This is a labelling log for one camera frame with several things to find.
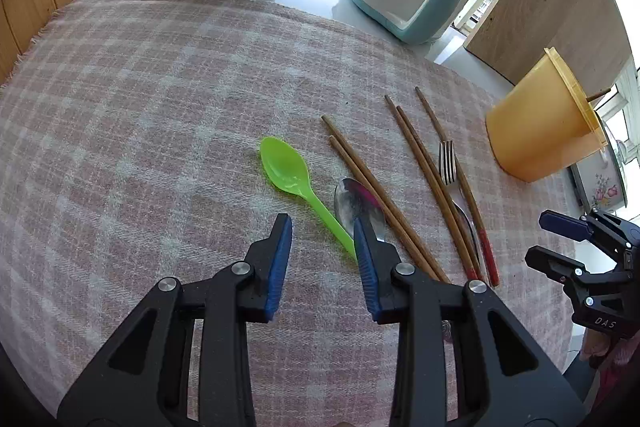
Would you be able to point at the metal fork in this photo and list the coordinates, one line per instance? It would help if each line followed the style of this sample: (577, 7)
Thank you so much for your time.
(447, 167)

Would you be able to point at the pink plaid cloth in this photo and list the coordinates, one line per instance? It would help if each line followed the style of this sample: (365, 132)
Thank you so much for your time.
(150, 132)

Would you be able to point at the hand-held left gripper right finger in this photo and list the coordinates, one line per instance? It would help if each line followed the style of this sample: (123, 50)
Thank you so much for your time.
(365, 267)

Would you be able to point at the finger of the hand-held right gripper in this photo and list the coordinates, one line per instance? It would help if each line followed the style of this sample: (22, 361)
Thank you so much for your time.
(562, 223)
(552, 261)

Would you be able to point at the green plastic spoon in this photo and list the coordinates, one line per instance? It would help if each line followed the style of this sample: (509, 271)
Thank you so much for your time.
(285, 167)

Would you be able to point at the floral enamel basin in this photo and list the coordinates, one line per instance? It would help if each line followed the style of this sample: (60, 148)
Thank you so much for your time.
(600, 187)

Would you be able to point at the red-tipped wooden chopstick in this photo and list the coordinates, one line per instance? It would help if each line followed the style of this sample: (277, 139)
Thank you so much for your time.
(400, 126)
(597, 96)
(413, 137)
(489, 259)
(350, 151)
(400, 229)

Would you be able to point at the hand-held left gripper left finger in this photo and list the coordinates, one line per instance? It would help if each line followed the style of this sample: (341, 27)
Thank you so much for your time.
(280, 267)

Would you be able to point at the yellow plastic container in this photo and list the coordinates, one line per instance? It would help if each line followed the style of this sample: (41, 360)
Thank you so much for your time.
(535, 127)

